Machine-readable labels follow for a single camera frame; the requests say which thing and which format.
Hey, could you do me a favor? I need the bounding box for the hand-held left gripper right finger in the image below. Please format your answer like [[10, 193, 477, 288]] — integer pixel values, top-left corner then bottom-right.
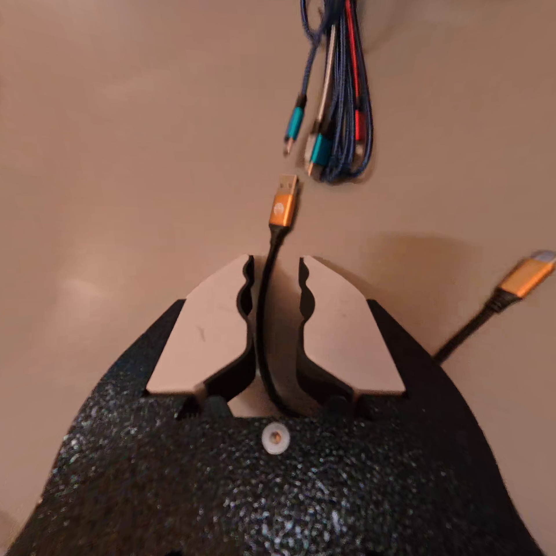
[[297, 255, 407, 409]]

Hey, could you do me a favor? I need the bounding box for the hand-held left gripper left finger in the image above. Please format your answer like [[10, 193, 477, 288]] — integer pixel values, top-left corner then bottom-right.
[[146, 255, 256, 404]]

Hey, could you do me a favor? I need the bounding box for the blue braided multi-plug cable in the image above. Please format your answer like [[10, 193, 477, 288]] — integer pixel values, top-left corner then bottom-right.
[[281, 0, 375, 184]]

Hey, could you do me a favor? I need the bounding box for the black cable with orange plugs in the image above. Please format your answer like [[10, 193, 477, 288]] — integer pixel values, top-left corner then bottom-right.
[[255, 173, 556, 418]]

